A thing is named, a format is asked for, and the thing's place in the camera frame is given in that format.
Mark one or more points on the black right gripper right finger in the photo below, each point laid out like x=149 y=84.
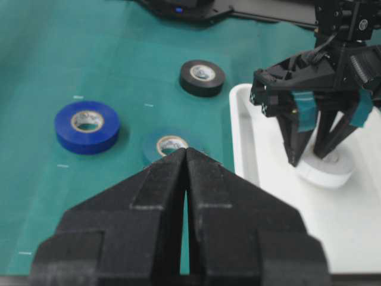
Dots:
x=246 y=236

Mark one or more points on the blue tape roll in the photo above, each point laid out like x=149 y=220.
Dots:
x=87 y=127

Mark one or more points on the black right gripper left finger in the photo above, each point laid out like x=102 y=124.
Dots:
x=129 y=234

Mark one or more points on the white tape roll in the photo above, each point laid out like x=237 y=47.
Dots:
x=333 y=171

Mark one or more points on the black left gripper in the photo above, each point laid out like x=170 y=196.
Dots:
x=334 y=71

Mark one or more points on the black tape roll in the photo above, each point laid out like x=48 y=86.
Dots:
x=201 y=78

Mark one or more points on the green tape roll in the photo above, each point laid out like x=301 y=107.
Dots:
x=164 y=141

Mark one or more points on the white plastic case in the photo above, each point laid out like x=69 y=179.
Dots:
x=346 y=219

